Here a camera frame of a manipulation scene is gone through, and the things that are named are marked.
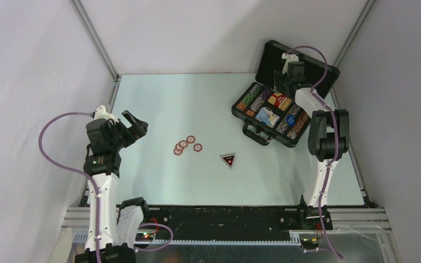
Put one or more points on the blue orange chip stack row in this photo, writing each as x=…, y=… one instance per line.
x=283, y=127

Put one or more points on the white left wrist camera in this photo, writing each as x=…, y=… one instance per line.
x=101, y=113

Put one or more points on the green chip stack row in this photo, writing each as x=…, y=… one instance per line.
x=249, y=97

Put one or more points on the purple chip stack row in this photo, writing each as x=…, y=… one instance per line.
x=256, y=105

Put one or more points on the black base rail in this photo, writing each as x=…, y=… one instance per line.
x=238, y=224

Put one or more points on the red Texas Hold'em card deck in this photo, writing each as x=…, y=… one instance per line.
x=280, y=101

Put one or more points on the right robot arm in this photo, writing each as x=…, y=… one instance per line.
x=328, y=140

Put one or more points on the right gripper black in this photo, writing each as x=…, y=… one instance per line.
x=279, y=76

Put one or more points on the blue card deck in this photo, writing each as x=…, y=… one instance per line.
x=267, y=117

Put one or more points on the black poker set case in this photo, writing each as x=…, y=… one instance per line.
x=316, y=73

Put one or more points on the black triangular all-in button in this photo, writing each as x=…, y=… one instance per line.
x=228, y=159

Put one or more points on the blue round dealer button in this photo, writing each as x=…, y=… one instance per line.
x=290, y=120

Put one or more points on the dark orange chip stack row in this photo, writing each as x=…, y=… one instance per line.
x=300, y=123

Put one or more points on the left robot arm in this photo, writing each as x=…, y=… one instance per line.
x=112, y=228

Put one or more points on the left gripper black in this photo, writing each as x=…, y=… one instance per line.
x=138, y=128

